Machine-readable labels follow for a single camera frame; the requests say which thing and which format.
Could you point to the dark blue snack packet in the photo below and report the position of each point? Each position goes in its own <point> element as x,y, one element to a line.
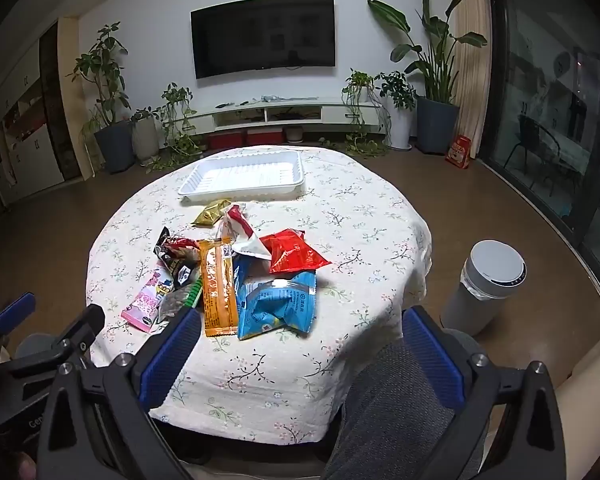
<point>240,272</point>

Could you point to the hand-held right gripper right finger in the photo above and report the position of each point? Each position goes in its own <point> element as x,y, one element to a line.
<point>432,355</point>

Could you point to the black snack packet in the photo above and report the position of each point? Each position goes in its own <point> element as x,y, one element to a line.
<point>172,267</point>

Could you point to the tall leafy tree plant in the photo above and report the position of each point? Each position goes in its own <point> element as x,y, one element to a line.
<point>102,70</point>

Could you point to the white plastic tray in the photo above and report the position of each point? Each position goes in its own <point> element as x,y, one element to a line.
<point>245,175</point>

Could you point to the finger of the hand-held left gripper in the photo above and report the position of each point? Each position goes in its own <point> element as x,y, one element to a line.
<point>17,310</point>
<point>80,330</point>

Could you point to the white round trash can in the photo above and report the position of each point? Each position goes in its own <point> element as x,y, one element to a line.
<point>472,295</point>

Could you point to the grey ribbed planter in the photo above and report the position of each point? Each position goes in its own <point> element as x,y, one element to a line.
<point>145,140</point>

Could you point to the gold snack packet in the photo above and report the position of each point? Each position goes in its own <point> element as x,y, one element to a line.
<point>210,215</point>

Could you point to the potted plant dark pot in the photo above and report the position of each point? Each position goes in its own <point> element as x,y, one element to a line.
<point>470,20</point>

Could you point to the dark square planter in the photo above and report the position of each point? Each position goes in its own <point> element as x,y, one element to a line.
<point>115,147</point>
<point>437,125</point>

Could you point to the black wall television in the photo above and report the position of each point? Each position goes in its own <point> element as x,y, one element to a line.
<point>262,35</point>

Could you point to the person's leg in grey trousers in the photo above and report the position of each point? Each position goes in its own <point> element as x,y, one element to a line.
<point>395,420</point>

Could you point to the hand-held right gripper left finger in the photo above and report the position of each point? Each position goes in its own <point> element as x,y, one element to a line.
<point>172,355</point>

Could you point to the red storage box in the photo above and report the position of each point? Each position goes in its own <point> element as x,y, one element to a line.
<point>226,140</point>
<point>264,137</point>

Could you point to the pink cartoon snack packet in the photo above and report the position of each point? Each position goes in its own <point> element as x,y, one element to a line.
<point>142,305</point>

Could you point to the small bushy plant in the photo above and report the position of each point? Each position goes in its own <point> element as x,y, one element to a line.
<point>397,90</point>

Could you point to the light blue snack packet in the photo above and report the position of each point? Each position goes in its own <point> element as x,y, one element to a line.
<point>275,310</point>

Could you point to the dark red snack packet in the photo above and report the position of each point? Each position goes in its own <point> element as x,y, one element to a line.
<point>182,247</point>

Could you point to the black chair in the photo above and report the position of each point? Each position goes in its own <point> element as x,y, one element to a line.
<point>530,145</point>

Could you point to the white television cabinet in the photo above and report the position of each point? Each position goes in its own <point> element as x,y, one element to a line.
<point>325,110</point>

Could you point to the light blue cloth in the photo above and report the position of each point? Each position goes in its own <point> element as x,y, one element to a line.
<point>280,97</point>

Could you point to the floral tablecloth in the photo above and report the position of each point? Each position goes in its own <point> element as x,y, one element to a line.
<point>280,375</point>

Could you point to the white wall cabinet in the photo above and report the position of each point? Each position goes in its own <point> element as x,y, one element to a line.
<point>35,160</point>

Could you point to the trailing vine plant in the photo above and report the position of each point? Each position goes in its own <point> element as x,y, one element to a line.
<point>177,100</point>
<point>357,85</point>

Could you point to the sliding glass door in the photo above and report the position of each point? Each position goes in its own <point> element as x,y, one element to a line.
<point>540,85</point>

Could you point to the small white round pot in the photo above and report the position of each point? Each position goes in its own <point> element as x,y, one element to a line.
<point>294,134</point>

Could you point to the tall white planter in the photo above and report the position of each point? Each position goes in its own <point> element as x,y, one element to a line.
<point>401,127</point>

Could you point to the person's left hand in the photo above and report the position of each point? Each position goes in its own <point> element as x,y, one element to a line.
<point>24,469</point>

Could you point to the tall broad-leaf plant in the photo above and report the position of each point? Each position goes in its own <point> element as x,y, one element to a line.
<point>435,60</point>

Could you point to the red paper bag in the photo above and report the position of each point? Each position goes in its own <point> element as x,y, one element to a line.
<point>459,152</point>

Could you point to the orange snack packet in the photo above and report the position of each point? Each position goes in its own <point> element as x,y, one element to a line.
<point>217,290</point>

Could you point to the red white snack packet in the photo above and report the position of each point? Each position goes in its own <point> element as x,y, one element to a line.
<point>240,232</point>

